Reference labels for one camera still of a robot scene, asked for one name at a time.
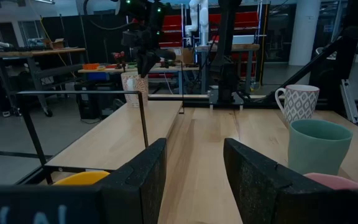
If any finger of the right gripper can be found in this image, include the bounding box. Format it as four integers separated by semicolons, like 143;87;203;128
147;52;161;75
137;54;149;78

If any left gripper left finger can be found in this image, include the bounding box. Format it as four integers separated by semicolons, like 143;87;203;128
96;138;168;224

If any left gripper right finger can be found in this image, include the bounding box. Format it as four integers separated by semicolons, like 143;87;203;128
224;138;332;224

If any white mug coral pattern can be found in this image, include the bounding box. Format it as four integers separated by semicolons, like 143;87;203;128
120;71;150;109

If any yellow mug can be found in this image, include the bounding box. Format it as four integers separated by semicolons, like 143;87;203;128
52;170;111;187

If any green mug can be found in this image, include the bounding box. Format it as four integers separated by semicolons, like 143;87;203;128
287;119;354;175

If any pink mug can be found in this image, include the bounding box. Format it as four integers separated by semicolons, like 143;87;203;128
303;172;358;190

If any white mug grey diamond pattern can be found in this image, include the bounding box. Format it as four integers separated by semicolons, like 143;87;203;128
274;84;321;125

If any cardboard box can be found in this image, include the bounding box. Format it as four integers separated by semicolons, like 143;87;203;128
43;37;65;50
174;47;195;65

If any wooden workbench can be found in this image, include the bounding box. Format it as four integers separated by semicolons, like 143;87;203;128
194;43;260;93
0;47;86;118
78;63;200;94

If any blue bin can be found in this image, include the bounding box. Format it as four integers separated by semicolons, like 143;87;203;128
87;72;111;82

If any black computer tower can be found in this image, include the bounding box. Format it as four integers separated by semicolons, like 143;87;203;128
75;82;101;121

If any red storage bin rack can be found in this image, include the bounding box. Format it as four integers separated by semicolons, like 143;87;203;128
158;11;260;47

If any white round pillar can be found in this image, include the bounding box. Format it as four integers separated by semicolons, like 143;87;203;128
288;0;322;67

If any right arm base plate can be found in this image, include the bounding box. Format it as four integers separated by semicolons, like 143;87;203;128
208;90;245;110

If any silver aluminium rail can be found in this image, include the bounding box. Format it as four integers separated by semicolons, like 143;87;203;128
340;79;358;125

